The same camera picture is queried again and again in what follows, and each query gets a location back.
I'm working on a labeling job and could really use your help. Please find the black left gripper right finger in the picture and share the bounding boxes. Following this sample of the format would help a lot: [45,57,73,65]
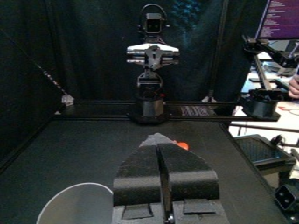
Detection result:
[155,133,222,205]

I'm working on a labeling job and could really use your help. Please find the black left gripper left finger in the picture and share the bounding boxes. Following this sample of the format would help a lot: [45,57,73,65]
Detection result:
[112,132,163,207]

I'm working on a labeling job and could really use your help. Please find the orange toy drumstick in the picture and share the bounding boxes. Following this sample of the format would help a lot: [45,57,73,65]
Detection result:
[175,141,191,151]

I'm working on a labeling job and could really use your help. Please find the person's bare hand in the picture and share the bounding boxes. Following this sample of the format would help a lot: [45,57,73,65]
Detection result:
[287,73,299,100]

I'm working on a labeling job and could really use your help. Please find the striped label sticker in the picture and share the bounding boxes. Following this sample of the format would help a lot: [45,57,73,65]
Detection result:
[179,105,211,117]

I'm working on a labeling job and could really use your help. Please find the black mesh crate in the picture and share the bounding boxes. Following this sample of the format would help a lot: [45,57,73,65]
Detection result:
[232,133,298,177]

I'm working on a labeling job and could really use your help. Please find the white corner clamp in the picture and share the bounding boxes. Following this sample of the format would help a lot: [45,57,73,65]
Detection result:
[60,94,76,107]

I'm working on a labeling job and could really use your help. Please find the black box with sockets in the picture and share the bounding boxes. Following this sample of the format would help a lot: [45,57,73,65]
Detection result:
[274,181,299,212]

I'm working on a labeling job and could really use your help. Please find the purple computer monitor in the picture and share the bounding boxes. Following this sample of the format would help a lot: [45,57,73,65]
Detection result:
[255,0,299,41]

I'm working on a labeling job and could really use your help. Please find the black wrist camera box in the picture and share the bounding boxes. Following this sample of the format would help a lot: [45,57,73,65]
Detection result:
[137,3,171,35]

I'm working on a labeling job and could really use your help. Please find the black frame post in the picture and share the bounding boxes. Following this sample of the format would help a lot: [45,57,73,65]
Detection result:
[207,0,230,103]

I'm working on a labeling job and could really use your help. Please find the black frame rail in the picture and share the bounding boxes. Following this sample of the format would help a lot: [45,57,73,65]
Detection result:
[52,100,282,122]

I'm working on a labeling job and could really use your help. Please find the thin speckled cable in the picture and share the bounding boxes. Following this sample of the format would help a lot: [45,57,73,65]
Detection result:
[0,27,71,96]

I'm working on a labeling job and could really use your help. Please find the red cable loop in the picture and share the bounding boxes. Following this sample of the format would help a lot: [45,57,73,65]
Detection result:
[276,105,299,116]

